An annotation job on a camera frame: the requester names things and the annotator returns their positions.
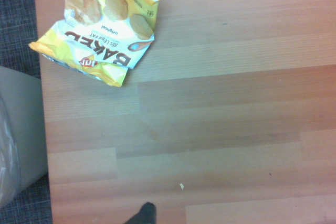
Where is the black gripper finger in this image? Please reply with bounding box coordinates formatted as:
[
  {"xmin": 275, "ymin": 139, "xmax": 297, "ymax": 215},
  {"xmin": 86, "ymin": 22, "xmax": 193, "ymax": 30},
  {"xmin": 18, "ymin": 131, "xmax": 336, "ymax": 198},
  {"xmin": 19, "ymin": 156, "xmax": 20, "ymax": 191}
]
[{"xmin": 123, "ymin": 202, "xmax": 158, "ymax": 224}]

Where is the yellow Lays Baked chip bag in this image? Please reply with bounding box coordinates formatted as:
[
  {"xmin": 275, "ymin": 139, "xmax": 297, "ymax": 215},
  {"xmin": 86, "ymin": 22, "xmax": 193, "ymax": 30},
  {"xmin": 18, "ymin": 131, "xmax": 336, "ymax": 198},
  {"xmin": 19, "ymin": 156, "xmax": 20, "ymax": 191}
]
[{"xmin": 28, "ymin": 0, "xmax": 163, "ymax": 88}]

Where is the clear plastic bin liner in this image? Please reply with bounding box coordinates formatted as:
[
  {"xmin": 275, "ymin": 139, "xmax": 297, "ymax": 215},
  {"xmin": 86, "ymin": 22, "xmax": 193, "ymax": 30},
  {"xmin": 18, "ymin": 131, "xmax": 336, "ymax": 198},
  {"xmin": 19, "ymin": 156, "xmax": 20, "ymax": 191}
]
[{"xmin": 0, "ymin": 95, "xmax": 22, "ymax": 209}]

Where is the grey plastic trash bin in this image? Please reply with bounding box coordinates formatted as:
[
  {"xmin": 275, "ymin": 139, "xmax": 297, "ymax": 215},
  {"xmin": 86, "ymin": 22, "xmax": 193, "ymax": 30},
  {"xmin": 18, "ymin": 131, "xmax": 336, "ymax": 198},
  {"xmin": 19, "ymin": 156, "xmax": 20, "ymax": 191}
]
[{"xmin": 0, "ymin": 66, "xmax": 49, "ymax": 209}]

